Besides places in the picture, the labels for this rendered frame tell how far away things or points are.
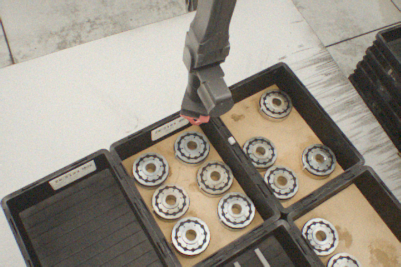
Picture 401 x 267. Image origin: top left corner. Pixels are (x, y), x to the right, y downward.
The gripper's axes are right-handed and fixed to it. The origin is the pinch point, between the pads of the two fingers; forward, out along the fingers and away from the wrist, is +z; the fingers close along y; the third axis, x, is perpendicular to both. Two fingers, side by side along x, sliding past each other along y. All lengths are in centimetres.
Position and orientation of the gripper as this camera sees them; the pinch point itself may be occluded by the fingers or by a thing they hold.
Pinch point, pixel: (198, 111)
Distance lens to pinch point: 104.3
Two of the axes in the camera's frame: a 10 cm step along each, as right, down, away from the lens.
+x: -9.7, -2.3, 0.6
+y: 2.4, -8.7, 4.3
